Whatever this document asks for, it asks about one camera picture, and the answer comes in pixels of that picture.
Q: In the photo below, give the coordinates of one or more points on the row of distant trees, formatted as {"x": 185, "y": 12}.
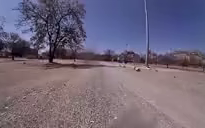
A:
{"x": 130, "y": 57}

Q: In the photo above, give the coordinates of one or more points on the large bare tree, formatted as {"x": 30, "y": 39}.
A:
{"x": 52, "y": 30}

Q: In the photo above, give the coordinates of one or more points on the pale rock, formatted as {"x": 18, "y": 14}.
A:
{"x": 137, "y": 69}

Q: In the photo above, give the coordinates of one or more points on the distant pale building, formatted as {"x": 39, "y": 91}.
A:
{"x": 186, "y": 56}

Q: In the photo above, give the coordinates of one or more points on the dark leafy tree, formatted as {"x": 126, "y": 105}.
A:
{"x": 12, "y": 45}

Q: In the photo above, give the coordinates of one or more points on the tall pale pole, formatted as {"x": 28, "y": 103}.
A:
{"x": 146, "y": 30}

